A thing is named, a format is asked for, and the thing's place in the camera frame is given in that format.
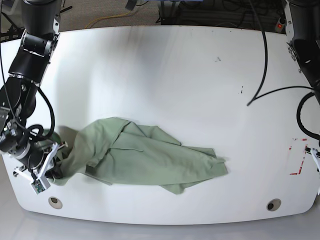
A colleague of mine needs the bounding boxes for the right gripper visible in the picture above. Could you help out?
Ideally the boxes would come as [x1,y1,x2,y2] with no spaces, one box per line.
[21,142,70,179]

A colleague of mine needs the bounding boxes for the green T-shirt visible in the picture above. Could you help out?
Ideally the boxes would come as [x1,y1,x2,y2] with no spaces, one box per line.
[52,117,228,195]

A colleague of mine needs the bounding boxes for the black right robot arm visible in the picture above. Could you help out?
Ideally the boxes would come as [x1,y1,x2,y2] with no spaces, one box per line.
[0,0,62,179]

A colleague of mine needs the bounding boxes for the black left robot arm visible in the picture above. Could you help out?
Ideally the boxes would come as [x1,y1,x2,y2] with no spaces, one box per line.
[284,0,320,89]

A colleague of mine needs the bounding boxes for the left table grommet hole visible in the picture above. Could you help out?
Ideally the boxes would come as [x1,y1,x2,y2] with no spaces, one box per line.
[48,196,63,210]

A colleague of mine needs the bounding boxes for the table grommet hole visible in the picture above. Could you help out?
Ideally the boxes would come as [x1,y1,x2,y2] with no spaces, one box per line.
[266,198,282,212]
[48,196,63,210]

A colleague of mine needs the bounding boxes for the black tripod legs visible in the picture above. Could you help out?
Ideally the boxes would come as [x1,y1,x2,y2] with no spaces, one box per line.
[0,0,72,42]

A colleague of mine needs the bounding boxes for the right table grommet hole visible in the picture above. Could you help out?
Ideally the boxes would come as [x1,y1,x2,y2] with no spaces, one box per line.
[266,198,282,212]

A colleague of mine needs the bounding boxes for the red tape rectangle marking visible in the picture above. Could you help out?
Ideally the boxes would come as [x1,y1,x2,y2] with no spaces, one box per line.
[287,138,308,176]

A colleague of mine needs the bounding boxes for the black power strip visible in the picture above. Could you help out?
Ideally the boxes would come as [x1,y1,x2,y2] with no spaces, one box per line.
[274,12,286,33]

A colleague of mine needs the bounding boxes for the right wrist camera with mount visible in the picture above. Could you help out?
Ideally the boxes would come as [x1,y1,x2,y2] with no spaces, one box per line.
[13,141,68,195]

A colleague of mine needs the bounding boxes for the yellow cable on floor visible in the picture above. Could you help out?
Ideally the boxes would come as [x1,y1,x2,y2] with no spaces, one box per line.
[86,8,133,30]

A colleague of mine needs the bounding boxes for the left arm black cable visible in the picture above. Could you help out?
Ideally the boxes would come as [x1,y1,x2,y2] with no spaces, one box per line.
[246,0,320,141]

